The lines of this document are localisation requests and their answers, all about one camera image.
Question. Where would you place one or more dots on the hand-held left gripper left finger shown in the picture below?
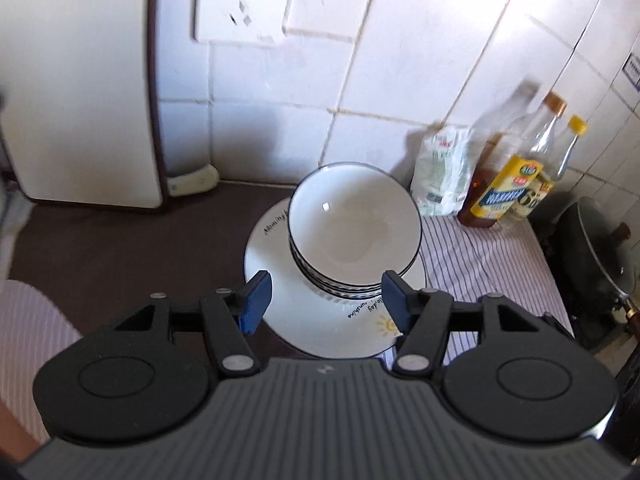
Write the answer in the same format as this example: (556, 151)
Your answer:
(255, 302)

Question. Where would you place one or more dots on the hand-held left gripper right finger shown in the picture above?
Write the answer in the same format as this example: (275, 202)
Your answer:
(395, 305)

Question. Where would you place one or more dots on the white plate with sun print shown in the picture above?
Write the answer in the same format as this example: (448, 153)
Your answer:
(272, 265)

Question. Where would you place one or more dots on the white cutting board stand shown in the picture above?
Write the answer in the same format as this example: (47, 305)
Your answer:
(192, 180)

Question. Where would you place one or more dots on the crumpled white plastic bag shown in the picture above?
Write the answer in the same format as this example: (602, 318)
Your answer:
(440, 175)

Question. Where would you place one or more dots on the cooking wine bottle yellow label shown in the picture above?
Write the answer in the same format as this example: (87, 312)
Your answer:
(500, 195)

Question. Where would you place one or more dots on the clear vinegar bottle yellow cap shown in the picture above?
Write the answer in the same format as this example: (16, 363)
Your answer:
(532, 202)

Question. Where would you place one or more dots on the black frying pan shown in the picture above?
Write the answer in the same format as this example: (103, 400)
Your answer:
(567, 240)

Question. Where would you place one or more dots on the glass pan lid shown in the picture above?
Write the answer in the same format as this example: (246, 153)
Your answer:
(605, 255)

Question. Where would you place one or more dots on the white cutting board dark rim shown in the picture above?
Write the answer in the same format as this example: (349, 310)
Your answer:
(75, 85)

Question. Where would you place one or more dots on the white wall socket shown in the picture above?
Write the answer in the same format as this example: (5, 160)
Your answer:
(240, 5)

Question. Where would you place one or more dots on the wall sticker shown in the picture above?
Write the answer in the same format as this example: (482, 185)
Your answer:
(635, 70)

